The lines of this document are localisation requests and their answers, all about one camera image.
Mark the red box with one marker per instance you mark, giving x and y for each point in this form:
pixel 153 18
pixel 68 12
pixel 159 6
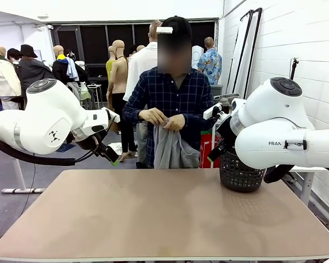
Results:
pixel 207 150

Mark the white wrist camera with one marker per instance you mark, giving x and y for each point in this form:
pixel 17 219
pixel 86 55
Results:
pixel 111 115
pixel 212 111

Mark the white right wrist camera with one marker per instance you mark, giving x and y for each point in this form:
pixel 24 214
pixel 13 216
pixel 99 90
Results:
pixel 212 111

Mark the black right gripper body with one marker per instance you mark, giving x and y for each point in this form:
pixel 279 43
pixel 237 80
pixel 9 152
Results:
pixel 226 137

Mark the person's left hand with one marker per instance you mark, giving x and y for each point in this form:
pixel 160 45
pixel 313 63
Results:
pixel 175 123

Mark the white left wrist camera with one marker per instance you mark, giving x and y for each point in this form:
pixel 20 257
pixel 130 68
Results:
pixel 111 115

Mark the person in navy plaid shirt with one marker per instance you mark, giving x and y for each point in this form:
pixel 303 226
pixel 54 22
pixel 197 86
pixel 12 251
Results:
pixel 164 93

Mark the bare beige mannequin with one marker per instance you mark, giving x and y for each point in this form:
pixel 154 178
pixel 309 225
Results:
pixel 119 76

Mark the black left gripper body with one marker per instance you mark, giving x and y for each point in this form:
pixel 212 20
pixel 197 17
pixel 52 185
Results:
pixel 89 141

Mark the black cap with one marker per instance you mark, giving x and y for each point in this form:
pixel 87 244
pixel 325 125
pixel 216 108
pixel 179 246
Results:
pixel 182 27

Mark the small white background stool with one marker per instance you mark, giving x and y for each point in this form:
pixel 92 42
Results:
pixel 94 90

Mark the person's right forearm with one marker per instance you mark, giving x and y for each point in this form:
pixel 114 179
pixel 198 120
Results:
pixel 130 113

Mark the black-framed leaning panel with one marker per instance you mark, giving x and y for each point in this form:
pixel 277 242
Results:
pixel 253 52
pixel 241 52

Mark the man in floral shirt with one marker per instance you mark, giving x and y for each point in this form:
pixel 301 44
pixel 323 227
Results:
pixel 211 65

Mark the white cloth on floor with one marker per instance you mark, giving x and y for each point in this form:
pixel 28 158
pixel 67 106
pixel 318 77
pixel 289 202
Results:
pixel 116 148

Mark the mannequin with yellow scarf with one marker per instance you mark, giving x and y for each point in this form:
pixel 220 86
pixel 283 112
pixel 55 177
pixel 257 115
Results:
pixel 61 68

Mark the black perforated plastic basket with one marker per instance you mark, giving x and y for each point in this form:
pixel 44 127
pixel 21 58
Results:
pixel 240 175

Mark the white table stand leg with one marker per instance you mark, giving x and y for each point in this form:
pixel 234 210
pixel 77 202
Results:
pixel 20 180

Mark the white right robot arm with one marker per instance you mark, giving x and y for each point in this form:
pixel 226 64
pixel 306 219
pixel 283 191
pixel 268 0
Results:
pixel 266 128

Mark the white side table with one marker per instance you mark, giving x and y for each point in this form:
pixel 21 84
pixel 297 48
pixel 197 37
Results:
pixel 308 175

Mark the white head-mounted camera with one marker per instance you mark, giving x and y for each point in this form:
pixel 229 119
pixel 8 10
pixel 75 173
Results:
pixel 164 30

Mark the mannequin in white shirt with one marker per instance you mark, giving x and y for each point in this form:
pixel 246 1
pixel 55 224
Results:
pixel 138 68

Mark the background person with black hair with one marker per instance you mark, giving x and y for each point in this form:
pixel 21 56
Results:
pixel 13 54

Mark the person's left forearm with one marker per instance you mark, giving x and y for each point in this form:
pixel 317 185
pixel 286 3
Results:
pixel 200 120

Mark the black tripod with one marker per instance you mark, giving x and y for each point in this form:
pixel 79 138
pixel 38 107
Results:
pixel 293 68

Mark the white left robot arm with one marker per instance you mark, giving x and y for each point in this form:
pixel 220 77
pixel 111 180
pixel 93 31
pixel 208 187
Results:
pixel 44 115

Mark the mannequin with black hat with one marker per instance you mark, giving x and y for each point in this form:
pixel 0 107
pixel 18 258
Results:
pixel 33 68

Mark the person's right hand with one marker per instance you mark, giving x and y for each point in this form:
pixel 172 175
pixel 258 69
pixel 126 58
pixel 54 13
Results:
pixel 153 116

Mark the mannequin in cream jacket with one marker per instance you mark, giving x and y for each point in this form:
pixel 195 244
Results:
pixel 2 79

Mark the mannequin in yellow top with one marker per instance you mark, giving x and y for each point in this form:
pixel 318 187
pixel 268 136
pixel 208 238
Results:
pixel 109 68

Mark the grey training pants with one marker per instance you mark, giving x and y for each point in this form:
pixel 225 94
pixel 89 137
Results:
pixel 167 148

